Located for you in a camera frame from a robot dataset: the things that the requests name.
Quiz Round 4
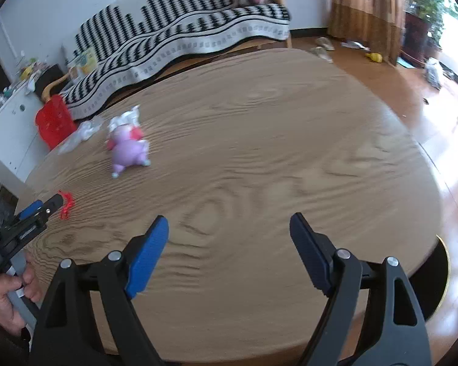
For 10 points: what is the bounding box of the red plastic bag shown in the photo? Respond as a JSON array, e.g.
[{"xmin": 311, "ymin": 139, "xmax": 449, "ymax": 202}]
[{"xmin": 35, "ymin": 95, "xmax": 78, "ymax": 150}]

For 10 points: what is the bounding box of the black gold-rimmed trash bin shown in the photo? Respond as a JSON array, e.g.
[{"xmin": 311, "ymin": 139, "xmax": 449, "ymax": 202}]
[{"xmin": 408, "ymin": 234, "xmax": 450, "ymax": 321}]

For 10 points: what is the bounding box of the brown curtain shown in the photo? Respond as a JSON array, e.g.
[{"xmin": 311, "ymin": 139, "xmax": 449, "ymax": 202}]
[{"xmin": 328, "ymin": 0, "xmax": 409, "ymax": 65}]

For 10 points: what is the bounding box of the crumpled white wrapper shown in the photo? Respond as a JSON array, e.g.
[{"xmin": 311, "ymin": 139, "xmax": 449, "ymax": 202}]
[{"xmin": 107, "ymin": 105, "xmax": 142, "ymax": 131}]

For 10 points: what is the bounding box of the large potted plant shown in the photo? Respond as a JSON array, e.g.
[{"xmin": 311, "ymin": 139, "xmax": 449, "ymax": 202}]
[{"xmin": 402, "ymin": 0, "xmax": 449, "ymax": 69}]

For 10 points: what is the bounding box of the clear plastic bag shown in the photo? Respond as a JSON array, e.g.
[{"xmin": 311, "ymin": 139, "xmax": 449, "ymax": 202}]
[{"xmin": 57, "ymin": 116, "xmax": 106, "ymax": 155}]

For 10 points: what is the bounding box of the person's left hand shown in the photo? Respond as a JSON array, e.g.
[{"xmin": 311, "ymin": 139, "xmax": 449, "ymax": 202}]
[{"xmin": 0, "ymin": 261, "xmax": 42, "ymax": 337}]

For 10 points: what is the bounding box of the black box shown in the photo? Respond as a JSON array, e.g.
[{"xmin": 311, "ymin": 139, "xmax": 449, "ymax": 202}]
[{"xmin": 34, "ymin": 65, "xmax": 66, "ymax": 97}]

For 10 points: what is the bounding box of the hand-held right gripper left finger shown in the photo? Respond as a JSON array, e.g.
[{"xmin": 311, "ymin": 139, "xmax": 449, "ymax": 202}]
[{"xmin": 30, "ymin": 215, "xmax": 170, "ymax": 366}]

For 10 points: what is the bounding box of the round wooden table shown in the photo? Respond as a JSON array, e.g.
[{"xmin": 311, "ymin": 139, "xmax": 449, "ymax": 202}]
[{"xmin": 17, "ymin": 48, "xmax": 443, "ymax": 363}]

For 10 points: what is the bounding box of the black white striped sofa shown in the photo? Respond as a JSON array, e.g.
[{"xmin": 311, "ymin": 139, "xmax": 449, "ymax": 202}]
[{"xmin": 63, "ymin": 0, "xmax": 291, "ymax": 120}]

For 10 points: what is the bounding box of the red string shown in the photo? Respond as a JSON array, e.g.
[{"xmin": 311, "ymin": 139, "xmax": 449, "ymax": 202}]
[{"xmin": 58, "ymin": 190, "xmax": 75, "ymax": 221}]

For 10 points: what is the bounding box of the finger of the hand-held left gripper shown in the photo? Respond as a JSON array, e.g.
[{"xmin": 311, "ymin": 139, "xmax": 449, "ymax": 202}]
[
  {"xmin": 2, "ymin": 194, "xmax": 64, "ymax": 246},
  {"xmin": 13, "ymin": 199, "xmax": 45, "ymax": 225}
]

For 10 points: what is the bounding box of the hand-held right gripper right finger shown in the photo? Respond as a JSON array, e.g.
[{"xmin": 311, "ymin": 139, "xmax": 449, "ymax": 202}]
[{"xmin": 289, "ymin": 212, "xmax": 433, "ymax": 366}]

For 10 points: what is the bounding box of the person's left forearm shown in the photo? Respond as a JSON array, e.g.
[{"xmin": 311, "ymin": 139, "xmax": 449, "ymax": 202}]
[{"xmin": 0, "ymin": 313, "xmax": 32, "ymax": 366}]

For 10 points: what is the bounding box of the purple pig toy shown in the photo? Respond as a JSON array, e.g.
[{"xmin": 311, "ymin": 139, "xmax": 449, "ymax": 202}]
[{"xmin": 107, "ymin": 124, "xmax": 152, "ymax": 179}]

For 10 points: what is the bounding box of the white plastic bag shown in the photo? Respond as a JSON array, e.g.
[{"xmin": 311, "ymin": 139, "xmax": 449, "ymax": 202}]
[{"xmin": 423, "ymin": 57, "xmax": 444, "ymax": 89}]

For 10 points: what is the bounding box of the yellow green box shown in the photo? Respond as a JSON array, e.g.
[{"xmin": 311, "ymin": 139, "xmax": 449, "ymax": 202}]
[{"xmin": 69, "ymin": 48, "xmax": 99, "ymax": 77}]

